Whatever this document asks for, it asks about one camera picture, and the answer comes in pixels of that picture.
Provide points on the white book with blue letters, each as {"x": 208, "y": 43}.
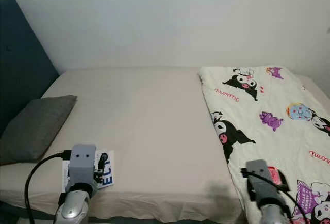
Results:
{"x": 107, "y": 175}

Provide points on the cream cartoon print quilt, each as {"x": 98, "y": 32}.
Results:
{"x": 273, "y": 141}

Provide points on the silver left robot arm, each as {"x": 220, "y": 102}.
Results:
{"x": 75, "y": 208}

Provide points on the mattress with beige sheet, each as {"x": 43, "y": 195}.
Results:
{"x": 144, "y": 121}

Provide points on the dark blue bed base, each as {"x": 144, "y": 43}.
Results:
{"x": 20, "y": 216}

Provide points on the blue fabric headboard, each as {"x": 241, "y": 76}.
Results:
{"x": 20, "y": 59}

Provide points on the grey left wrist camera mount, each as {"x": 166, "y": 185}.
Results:
{"x": 82, "y": 167}

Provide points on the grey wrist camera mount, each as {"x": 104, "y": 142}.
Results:
{"x": 262, "y": 180}
{"x": 82, "y": 167}

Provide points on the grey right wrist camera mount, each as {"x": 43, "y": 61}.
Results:
{"x": 262, "y": 180}

